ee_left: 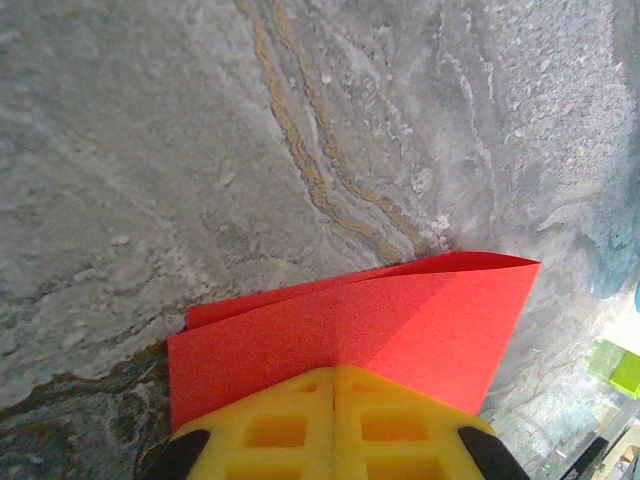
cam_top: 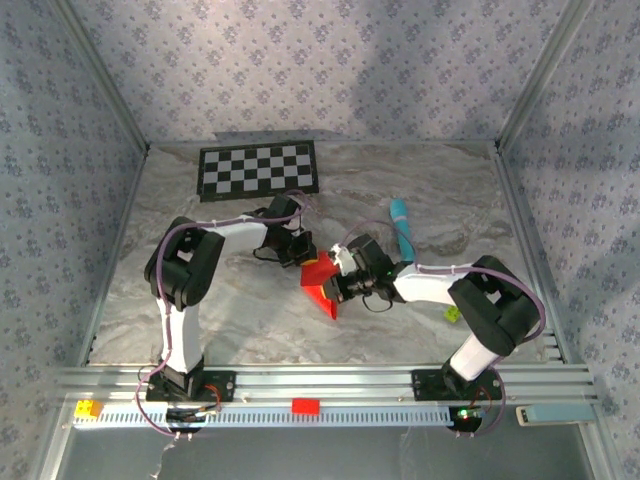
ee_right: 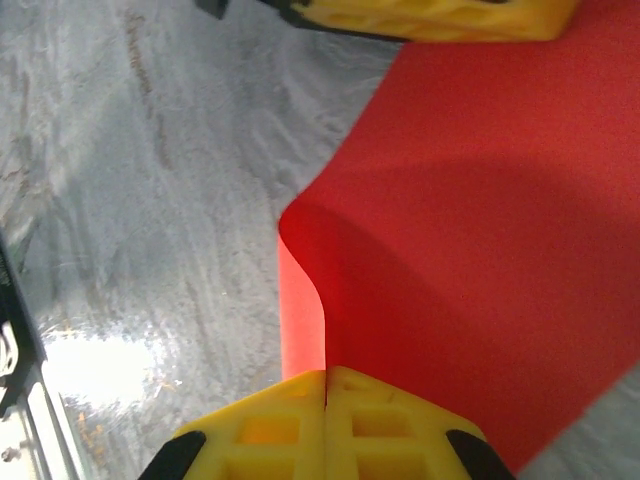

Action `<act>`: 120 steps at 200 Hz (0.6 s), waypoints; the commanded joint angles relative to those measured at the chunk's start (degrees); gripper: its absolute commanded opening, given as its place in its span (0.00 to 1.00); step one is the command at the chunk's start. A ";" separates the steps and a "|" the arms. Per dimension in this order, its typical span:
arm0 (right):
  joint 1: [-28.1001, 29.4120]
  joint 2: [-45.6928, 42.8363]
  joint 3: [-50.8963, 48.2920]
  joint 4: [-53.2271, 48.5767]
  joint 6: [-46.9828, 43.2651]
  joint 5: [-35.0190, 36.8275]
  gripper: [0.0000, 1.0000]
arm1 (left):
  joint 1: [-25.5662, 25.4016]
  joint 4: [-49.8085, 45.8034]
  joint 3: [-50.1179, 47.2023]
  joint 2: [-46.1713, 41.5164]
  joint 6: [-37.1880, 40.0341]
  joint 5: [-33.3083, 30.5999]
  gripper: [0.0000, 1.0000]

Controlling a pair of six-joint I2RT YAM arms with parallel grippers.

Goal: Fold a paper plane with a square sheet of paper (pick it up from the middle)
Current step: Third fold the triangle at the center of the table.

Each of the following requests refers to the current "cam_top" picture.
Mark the black controller board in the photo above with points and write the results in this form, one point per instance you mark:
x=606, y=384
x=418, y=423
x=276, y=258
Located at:
x=465, y=422
x=182, y=415

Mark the aluminium mounting rail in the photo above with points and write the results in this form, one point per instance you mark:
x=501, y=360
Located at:
x=325, y=382

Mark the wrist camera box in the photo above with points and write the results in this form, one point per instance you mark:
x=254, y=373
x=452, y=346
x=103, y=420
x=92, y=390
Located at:
x=370, y=252
x=280, y=207

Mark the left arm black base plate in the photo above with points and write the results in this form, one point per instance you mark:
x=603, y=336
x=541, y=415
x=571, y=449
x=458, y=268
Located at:
x=220, y=387

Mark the yellow block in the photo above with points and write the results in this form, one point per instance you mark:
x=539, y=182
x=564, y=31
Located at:
x=87, y=409

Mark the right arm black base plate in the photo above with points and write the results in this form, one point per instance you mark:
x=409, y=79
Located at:
x=427, y=385

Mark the aluminium frame post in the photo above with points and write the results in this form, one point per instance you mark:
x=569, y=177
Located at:
x=112, y=87
x=542, y=75

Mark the black white checkerboard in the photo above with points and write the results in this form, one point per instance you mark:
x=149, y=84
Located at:
x=257, y=170

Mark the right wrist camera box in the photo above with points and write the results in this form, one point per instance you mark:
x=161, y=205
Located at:
x=370, y=252

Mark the teal pen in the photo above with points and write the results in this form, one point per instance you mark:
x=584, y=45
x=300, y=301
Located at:
x=402, y=230

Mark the aluminium table side rail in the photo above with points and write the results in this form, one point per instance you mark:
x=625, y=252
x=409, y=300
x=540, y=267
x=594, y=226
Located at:
x=520, y=200
x=116, y=250

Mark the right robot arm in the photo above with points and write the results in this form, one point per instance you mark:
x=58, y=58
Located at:
x=500, y=310

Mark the small yellow-green block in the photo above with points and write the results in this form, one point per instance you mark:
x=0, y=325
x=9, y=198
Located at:
x=452, y=314

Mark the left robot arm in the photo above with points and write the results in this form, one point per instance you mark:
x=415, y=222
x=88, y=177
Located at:
x=185, y=265

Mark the red cloth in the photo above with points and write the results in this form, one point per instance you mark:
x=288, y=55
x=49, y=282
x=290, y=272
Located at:
x=315, y=285

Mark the light blue flat device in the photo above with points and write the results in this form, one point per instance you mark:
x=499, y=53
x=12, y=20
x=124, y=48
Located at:
x=560, y=415

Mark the red block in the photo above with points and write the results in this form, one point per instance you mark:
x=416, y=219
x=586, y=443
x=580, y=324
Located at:
x=306, y=406

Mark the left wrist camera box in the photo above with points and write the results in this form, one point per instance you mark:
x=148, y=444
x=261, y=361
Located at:
x=280, y=207

